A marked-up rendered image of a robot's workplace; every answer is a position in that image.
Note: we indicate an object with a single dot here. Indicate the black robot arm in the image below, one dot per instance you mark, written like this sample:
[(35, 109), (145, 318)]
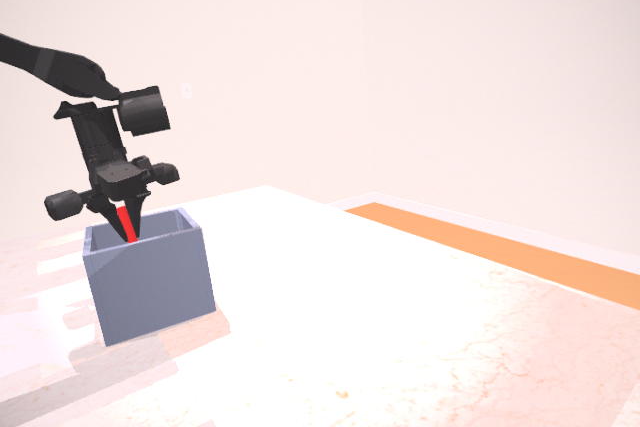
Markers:
[(140, 111)]

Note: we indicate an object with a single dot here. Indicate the red peg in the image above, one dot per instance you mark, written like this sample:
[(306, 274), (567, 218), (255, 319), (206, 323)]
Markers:
[(127, 224)]

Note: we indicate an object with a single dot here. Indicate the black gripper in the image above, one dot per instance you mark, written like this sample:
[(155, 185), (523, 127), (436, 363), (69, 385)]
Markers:
[(69, 203)]

